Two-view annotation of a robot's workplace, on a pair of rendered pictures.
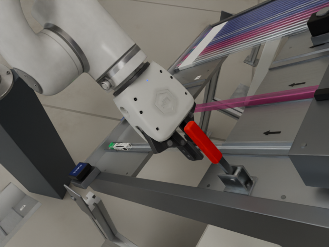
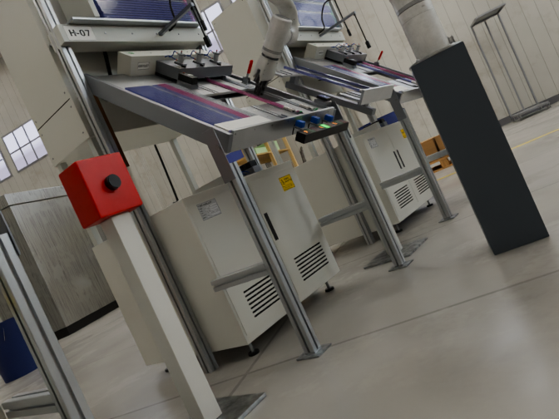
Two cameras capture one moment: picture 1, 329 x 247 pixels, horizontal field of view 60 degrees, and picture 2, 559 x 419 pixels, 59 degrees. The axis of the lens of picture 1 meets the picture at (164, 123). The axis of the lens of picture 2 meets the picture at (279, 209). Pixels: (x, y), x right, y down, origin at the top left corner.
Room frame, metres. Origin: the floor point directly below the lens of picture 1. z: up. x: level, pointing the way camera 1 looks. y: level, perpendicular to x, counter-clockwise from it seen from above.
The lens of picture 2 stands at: (2.37, 0.01, 0.48)
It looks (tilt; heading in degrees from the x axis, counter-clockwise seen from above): 1 degrees down; 185
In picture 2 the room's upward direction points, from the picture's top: 24 degrees counter-clockwise
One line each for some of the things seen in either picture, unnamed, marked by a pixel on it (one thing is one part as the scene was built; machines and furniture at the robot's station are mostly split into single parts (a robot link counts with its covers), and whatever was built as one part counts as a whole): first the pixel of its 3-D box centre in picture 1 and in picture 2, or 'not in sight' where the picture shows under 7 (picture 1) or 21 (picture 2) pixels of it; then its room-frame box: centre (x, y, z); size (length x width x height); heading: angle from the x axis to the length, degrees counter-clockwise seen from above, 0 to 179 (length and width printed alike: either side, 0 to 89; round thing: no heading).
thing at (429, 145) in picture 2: not in sight; (440, 150); (-3.75, 1.52, 0.19); 1.05 x 0.75 x 0.38; 77
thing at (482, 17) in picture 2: not in sight; (509, 65); (-6.08, 3.67, 0.90); 0.66 x 0.54 x 1.81; 167
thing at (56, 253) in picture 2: not in sight; (47, 265); (-4.29, -3.97, 0.97); 1.51 x 1.16 x 1.94; 167
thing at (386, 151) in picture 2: not in sight; (364, 130); (-0.89, 0.43, 0.65); 1.01 x 0.73 x 1.29; 57
